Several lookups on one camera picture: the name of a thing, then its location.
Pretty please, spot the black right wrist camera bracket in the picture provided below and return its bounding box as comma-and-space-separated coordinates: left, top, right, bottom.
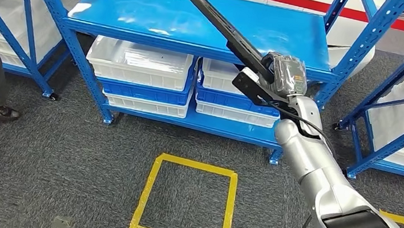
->
230, 65, 298, 111

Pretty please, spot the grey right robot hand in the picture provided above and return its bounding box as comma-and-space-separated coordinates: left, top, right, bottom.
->
257, 50, 312, 101

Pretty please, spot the dark left wrist camera bracket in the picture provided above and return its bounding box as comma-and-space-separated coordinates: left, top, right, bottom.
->
50, 215, 75, 228

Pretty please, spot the long black plastic part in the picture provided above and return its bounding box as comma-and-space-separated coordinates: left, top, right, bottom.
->
165, 0, 285, 86

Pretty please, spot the thin black camera cable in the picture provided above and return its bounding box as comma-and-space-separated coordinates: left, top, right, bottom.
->
266, 102, 344, 160

